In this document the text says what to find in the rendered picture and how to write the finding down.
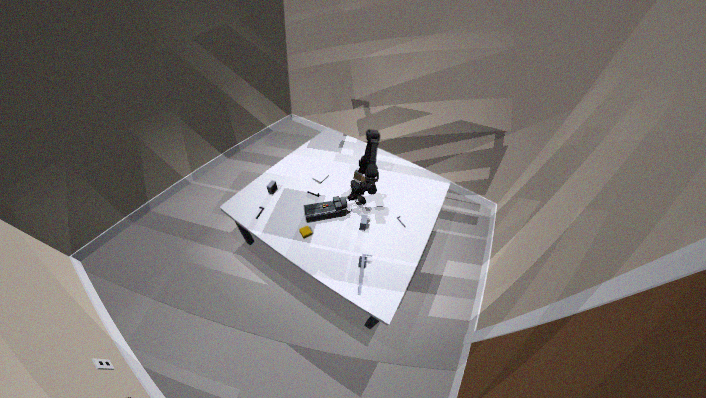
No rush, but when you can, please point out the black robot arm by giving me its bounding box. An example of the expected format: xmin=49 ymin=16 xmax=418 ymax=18
xmin=350 ymin=130 xmax=380 ymax=195

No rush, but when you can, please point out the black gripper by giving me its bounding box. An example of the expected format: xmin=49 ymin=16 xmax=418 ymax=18
xmin=348 ymin=180 xmax=367 ymax=205

